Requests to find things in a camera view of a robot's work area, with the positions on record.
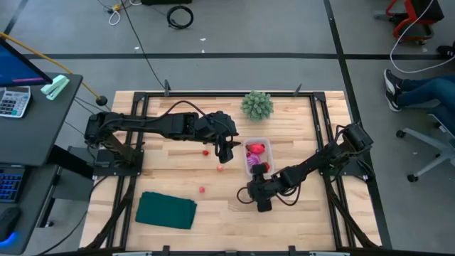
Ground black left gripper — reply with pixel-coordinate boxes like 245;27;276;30
209;110;242;149

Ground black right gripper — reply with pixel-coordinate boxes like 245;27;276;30
247;164;284;203

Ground clear plastic tupperware container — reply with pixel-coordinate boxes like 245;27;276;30
242;137;275;178

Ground purple toy vegetable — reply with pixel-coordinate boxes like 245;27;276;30
247;152;263;168

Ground red toy pepper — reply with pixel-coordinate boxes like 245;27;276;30
246;142;267;155

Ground green potted succulent plant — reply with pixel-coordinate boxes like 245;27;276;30
240;90;274;122

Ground dark green folded cloth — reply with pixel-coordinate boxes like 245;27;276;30
134;191;198;230

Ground yellow rod with black tip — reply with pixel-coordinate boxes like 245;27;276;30
0;32;109;107

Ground person's shoe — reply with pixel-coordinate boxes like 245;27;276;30
384;90;403;112
383;68;405;96

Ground black computer case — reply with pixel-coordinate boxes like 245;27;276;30
141;0;193;6

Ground grey office chair base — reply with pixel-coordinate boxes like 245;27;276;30
395;113;455;183

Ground mint green stapler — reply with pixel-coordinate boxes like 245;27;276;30
40;74;71;102

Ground person's legs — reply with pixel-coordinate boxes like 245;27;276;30
397;73;455;136

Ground black desk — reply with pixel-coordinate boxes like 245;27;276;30
0;73;95;255

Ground red metal stool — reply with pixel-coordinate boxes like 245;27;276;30
373;0;445;46

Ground black shoe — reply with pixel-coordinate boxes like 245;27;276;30
436;42;455;60

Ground grey desk calculator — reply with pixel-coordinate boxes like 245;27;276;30
0;86;32;119

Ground blue backlit keyboard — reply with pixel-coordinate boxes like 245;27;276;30
0;166;26;204

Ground computer monitor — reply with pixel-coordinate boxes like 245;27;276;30
0;37;53;88

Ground black computer mouse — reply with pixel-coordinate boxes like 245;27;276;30
0;206;21;243

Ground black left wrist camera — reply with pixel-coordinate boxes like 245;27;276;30
215;142;235;164

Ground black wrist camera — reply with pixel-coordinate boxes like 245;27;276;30
215;142;235;164
256;199;274;213

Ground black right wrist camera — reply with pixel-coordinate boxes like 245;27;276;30
256;199;274;213

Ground black aluminium table frame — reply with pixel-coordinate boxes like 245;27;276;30
80;83;380;256

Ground coiled black cable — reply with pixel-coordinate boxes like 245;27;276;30
166;4;195;31

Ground long black floor cable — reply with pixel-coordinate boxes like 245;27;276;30
119;0;168;90

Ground white cable bundle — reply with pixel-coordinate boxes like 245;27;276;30
107;9;122;26

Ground long white cable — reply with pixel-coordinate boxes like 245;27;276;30
389;0;455;75

